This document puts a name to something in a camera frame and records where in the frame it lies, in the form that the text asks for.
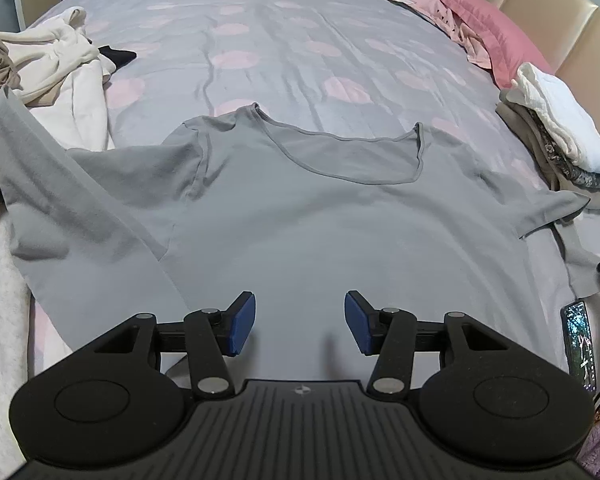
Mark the smartphone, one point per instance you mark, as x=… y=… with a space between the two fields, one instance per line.
x=580 y=345

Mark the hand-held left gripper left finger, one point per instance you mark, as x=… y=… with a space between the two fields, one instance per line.
x=242 y=325

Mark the grey pink-dotted bed sheet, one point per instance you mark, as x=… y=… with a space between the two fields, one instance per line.
x=280 y=35

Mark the beige padded headboard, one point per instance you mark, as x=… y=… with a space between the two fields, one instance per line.
x=580 y=35

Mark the pink pillow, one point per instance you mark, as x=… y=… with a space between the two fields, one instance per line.
x=495 y=30

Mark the light grey long-sleeve shirt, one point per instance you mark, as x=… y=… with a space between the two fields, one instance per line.
x=305 y=210

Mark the cream fleece garment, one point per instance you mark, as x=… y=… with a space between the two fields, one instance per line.
x=55 y=50

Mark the dark patterned folded garment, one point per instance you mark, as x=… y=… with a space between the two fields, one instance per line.
x=580 y=177

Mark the khaki folded garment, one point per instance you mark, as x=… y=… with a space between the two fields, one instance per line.
x=522 y=125

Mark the small black cloth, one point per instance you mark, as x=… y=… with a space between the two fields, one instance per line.
x=117 y=55

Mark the white shirt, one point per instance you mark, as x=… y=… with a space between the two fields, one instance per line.
x=87 y=110

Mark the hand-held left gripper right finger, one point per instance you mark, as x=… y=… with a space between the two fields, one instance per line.
x=357 y=322

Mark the pink floral cloth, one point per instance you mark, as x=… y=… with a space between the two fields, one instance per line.
x=430 y=5

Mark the white folded garment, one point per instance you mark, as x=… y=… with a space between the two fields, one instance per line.
x=565 y=110

